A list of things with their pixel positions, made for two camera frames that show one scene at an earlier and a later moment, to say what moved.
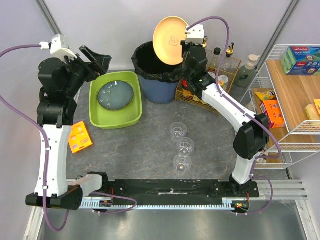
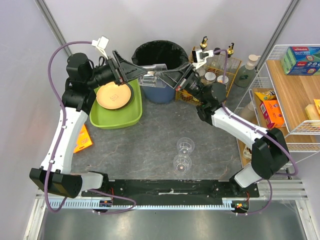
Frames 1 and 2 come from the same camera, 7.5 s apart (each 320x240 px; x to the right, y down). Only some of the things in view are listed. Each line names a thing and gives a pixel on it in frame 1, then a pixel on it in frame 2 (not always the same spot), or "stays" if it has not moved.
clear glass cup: (182, 163) stays
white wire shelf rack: (287, 90) stays
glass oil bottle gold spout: (230, 63) stays
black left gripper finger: (84, 50) -> (130, 70)
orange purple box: (272, 108) stays
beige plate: (168, 33) -> (112, 96)
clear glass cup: (185, 146) stays
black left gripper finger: (102, 61) -> (131, 72)
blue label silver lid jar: (223, 80) stays
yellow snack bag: (264, 96) stays
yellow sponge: (312, 112) stays
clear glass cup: (178, 130) -> (149, 76)
